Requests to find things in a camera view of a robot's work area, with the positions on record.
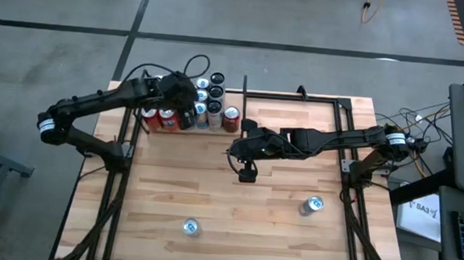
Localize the black power strip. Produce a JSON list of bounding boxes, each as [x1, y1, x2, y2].
[[404, 136, 430, 155]]

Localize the red Coca-Cola Zero can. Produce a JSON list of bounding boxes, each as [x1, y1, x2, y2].
[[141, 106, 163, 133]]

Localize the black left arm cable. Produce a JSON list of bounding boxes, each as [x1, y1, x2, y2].
[[124, 49, 212, 89]]

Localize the red soda can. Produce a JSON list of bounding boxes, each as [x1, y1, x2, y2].
[[221, 105, 243, 135]]

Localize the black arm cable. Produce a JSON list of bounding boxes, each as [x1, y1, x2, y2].
[[124, 49, 212, 89], [224, 146, 253, 181]]

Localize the white Celsius can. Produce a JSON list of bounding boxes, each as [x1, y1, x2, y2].
[[209, 71, 227, 88]]

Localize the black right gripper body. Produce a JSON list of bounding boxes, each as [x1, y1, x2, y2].
[[228, 128, 294, 168]]

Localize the red Fanta strawberry can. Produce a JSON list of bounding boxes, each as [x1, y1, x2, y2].
[[157, 108, 182, 134]]

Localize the tangled floor cables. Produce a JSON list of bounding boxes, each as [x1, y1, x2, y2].
[[370, 96, 460, 182]]

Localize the black desk leg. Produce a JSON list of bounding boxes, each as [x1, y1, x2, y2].
[[388, 164, 457, 210]]

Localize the black-topped slim can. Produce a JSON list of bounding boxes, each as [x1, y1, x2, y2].
[[204, 99, 225, 132]]

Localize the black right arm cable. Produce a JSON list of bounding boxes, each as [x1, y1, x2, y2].
[[224, 146, 253, 181]]

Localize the black frame clamp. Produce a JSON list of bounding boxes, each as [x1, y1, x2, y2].
[[295, 83, 310, 101]]

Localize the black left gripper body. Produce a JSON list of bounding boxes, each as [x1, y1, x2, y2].
[[150, 71, 200, 114]]

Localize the Celsius Peach Vibe can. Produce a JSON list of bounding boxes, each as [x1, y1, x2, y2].
[[207, 84, 226, 102]]

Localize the yellow cable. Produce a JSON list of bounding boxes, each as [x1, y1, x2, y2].
[[360, 0, 385, 26]]

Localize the white SA3 sign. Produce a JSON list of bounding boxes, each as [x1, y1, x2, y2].
[[395, 190, 445, 244]]

